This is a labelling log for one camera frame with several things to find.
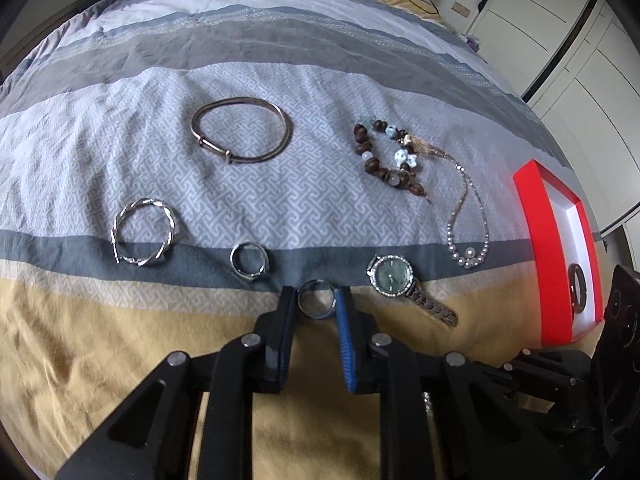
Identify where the pearl and chain necklace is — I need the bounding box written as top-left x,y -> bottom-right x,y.
430,147 -> 490,271

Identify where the green dial silver wristwatch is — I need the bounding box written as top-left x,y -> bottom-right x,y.
366,254 -> 459,328

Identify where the red jewelry box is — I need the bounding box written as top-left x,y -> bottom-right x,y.
512,159 -> 603,347

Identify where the wooden beaded bracelet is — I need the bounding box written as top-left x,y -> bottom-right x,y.
354,117 -> 446,201

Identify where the twisted silver bracelet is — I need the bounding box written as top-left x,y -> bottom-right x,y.
111,198 -> 177,267

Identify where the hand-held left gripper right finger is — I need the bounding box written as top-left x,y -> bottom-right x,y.
334,285 -> 551,480

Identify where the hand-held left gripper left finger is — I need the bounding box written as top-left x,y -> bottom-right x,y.
52,285 -> 301,480

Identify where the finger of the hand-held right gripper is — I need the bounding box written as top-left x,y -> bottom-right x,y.
492,346 -> 596,413

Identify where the striped bed blanket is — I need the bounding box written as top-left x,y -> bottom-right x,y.
0,0 -> 606,480

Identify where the smooth silver bangle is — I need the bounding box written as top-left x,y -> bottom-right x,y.
191,96 -> 294,165

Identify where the dark metal ring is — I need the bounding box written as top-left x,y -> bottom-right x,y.
297,280 -> 335,320

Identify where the dark bangle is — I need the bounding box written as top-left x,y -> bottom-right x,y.
567,262 -> 591,313

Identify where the white wardrobe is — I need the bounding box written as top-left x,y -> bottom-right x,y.
467,0 -> 640,241

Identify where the silver signet ring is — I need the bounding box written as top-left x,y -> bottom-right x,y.
230,242 -> 273,278

